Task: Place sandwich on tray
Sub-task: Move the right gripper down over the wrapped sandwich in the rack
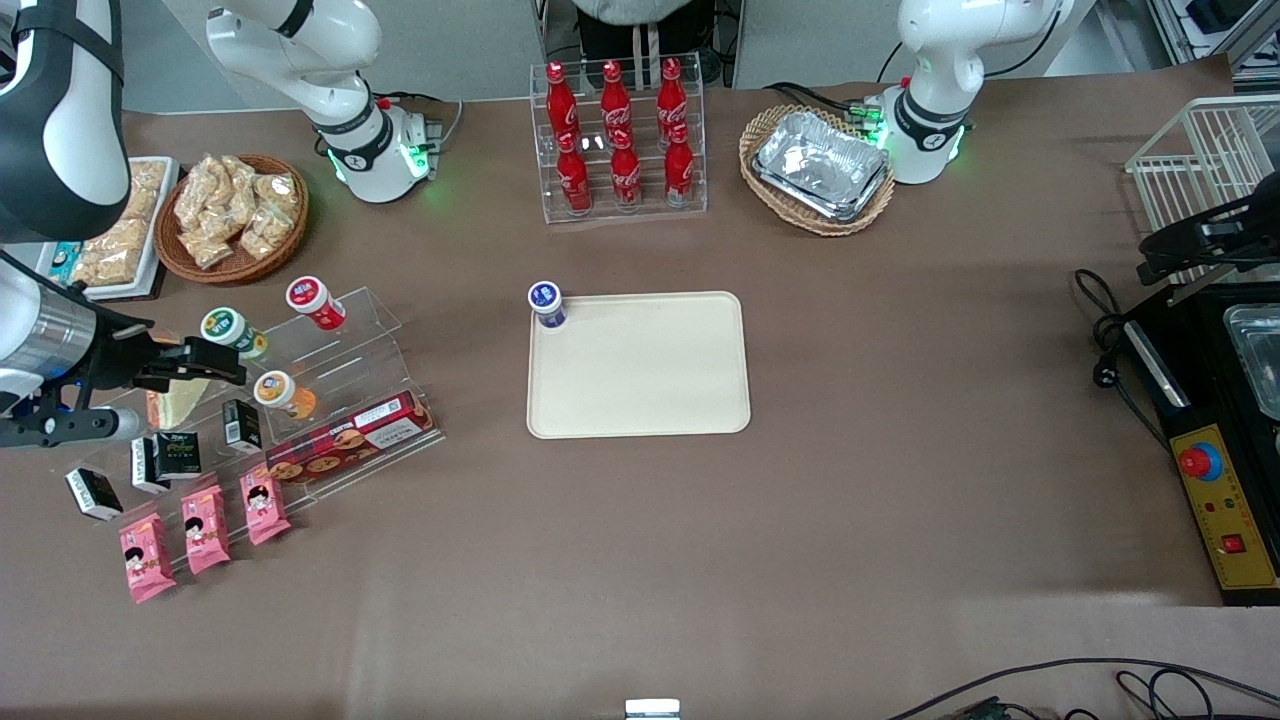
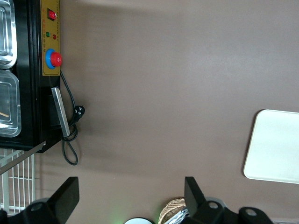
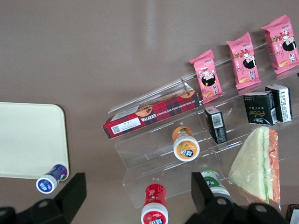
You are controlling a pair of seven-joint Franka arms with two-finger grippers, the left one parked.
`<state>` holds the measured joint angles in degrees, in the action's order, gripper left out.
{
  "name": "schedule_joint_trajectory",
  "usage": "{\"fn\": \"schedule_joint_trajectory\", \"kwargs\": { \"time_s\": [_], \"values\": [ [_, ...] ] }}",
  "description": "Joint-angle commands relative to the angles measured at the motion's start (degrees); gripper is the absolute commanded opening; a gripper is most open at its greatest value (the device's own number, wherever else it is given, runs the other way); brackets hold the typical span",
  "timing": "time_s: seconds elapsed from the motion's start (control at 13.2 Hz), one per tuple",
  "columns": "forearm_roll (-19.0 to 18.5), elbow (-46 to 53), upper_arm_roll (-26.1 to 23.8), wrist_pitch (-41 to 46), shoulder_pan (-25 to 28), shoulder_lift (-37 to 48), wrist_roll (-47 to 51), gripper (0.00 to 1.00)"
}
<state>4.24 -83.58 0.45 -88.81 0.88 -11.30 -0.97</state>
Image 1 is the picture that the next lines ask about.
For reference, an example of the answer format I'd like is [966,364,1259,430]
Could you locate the black power cable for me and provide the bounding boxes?
[1074,267,1173,453]

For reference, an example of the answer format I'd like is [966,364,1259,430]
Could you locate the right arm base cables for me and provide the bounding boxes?
[374,91,467,153]

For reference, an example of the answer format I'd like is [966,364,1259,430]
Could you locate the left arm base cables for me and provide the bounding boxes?
[762,81,885,133]

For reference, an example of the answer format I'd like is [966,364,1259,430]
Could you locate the triangle sandwich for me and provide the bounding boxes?
[146,376,213,432]

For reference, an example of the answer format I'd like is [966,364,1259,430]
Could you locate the clear glass container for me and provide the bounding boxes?
[1224,304,1280,422]

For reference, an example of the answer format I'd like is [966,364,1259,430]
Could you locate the green lid cup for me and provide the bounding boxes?
[199,306,270,362]

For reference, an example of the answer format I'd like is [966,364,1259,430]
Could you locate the teal snack pack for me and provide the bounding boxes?
[46,240,85,289]

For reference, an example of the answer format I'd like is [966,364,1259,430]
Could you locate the light wicker basket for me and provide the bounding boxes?
[738,104,897,238]

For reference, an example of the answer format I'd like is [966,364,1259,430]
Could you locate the purple lid cup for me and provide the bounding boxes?
[527,281,570,332]

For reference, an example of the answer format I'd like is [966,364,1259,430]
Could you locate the red cola bottle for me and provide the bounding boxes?
[555,132,594,214]
[656,57,690,141]
[545,62,582,141]
[663,123,696,207]
[609,129,643,209]
[599,60,634,141]

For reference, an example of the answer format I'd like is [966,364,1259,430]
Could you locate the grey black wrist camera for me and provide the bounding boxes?
[0,404,143,449]

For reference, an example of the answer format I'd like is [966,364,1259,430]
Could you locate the red cookie box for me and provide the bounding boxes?
[264,391,439,489]

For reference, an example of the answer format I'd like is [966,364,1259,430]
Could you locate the red emergency stop button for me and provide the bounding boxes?
[1177,442,1224,484]

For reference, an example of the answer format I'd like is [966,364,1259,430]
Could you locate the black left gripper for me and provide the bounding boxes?
[1137,194,1280,287]

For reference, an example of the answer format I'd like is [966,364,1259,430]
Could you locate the black cables bundle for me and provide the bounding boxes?
[888,657,1280,720]

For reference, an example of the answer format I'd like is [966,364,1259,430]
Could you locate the small black drink carton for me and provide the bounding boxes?
[129,438,172,496]
[154,431,204,480]
[64,467,125,522]
[221,398,264,452]

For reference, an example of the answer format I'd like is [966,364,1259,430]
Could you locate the beige plastic tray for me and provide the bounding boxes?
[526,291,752,441]

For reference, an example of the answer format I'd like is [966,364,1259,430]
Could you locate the red lid cup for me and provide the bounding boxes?
[285,275,348,332]

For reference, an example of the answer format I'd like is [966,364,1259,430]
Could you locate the white rectangular snack tray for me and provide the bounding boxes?
[32,156,182,302]

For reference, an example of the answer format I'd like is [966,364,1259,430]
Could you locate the orange lid cup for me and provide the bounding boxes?
[252,369,318,422]

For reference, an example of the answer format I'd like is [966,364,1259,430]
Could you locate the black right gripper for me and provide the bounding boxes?
[62,312,247,403]

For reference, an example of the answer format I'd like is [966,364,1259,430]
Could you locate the aluminium foil trays stack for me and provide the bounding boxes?
[751,110,892,223]

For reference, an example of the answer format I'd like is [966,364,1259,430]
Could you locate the clear bag of snacks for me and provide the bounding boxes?
[254,172,302,217]
[239,205,285,262]
[205,154,257,217]
[174,160,217,232]
[178,227,234,270]

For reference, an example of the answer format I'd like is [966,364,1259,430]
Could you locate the white wire basket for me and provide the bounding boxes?
[1124,96,1280,284]

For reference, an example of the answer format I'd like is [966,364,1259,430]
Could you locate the rice cracker pack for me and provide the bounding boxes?
[124,160,168,222]
[68,219,153,289]

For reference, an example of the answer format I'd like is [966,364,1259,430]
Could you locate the clear acrylic tiered stand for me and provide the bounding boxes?
[44,286,447,573]

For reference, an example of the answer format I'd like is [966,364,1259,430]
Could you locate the brown wicker basket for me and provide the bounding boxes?
[154,153,310,286]

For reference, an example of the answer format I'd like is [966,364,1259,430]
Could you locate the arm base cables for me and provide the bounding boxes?
[762,81,885,133]
[374,91,467,153]

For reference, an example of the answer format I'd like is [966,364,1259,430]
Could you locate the black machine with yellow panel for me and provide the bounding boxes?
[1118,284,1280,608]

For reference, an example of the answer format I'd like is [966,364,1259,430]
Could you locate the clear acrylic bottle rack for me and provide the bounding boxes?
[529,53,709,225]

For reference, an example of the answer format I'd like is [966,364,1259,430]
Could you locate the pink snack pack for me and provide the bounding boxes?
[238,467,293,547]
[180,485,233,576]
[118,512,178,605]

